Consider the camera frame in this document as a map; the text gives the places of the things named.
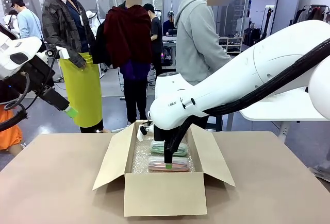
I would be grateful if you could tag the small white background robot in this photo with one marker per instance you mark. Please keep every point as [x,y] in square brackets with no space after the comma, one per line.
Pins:
[90,18]

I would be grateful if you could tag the grey-sleeved right forearm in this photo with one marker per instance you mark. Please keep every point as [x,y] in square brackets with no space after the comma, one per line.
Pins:
[219,59]

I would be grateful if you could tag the large open cardboard box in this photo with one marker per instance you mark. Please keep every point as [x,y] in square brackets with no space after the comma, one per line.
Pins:
[165,195]

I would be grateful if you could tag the person in grey hoodie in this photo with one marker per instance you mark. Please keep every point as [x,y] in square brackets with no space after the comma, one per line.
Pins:
[196,41]

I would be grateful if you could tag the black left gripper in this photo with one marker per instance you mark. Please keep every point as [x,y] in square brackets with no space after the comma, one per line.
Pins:
[38,77]

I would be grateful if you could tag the mannequin dark red top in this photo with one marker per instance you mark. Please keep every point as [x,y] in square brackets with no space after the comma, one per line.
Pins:
[129,33]

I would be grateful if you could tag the orange garment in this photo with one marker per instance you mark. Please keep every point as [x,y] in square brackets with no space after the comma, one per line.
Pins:
[10,131]

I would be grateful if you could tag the computer rack with lights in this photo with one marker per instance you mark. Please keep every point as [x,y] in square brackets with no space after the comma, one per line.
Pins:
[167,59]

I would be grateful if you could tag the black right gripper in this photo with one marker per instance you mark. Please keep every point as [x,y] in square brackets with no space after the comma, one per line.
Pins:
[159,135]

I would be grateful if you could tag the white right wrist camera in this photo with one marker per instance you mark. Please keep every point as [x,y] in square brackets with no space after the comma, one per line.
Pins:
[141,134]

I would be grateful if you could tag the white shoe rack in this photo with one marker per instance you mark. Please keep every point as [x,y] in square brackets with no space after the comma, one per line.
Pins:
[232,45]

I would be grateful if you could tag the mannequin camouflage jacket yellow skirt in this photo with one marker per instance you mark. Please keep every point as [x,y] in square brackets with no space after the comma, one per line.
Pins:
[82,87]

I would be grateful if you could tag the person in black shirt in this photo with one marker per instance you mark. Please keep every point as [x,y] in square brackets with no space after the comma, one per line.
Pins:
[156,36]

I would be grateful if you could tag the green glasses case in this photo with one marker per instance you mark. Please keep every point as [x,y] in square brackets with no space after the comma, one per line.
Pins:
[157,148]

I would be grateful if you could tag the black bags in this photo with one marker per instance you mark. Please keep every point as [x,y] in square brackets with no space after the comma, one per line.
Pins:
[252,37]

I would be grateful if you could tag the seated person with cap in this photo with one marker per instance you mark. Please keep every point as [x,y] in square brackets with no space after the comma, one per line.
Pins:
[170,25]

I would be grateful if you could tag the grey plastic bag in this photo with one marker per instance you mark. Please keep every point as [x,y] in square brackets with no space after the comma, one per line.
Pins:
[322,170]

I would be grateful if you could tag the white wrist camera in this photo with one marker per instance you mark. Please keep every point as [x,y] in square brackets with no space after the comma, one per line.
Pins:
[63,53]
[141,134]

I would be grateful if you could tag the pink glasses case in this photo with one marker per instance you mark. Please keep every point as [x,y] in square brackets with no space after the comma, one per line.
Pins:
[157,164]

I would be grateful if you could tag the black clothes rack with coats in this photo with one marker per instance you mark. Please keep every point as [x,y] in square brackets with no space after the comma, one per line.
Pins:
[312,14]

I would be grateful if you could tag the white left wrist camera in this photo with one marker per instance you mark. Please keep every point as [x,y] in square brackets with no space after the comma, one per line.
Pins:
[63,53]

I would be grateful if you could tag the clear bubble wrap sheet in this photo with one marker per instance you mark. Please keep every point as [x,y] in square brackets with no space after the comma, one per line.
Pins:
[140,157]

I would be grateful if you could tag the white side table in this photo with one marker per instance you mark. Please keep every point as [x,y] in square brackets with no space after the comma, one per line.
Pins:
[270,105]

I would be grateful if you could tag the black tripod stand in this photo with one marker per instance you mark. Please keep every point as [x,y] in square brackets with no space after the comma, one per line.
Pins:
[267,23]

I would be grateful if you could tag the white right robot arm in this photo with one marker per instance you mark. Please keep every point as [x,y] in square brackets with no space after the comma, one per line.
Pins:
[232,79]

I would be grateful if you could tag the person in light blue sweater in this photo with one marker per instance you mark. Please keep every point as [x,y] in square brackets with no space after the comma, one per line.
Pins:
[27,23]

